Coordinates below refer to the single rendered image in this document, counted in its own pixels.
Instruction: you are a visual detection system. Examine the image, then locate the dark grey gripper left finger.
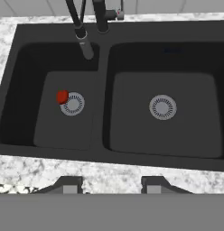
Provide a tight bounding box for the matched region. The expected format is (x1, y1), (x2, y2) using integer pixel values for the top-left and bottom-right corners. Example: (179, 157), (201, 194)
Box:
(34, 176), (84, 195)

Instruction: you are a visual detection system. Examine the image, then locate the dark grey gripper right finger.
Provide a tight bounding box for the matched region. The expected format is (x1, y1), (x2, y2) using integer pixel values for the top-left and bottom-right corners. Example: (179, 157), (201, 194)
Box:
(141, 176), (193, 195)

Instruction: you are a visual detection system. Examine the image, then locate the black tap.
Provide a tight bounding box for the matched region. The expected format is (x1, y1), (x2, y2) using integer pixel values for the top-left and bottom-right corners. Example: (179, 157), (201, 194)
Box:
(64, 0), (125, 60)

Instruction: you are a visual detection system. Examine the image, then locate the red bell pepper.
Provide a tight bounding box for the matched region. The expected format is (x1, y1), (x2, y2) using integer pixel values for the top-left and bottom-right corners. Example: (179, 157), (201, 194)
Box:
(56, 89), (70, 106)

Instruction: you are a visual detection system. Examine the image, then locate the black double sink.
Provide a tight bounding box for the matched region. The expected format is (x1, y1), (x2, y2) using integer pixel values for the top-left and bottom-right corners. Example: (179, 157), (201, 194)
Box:
(0, 21), (224, 172)

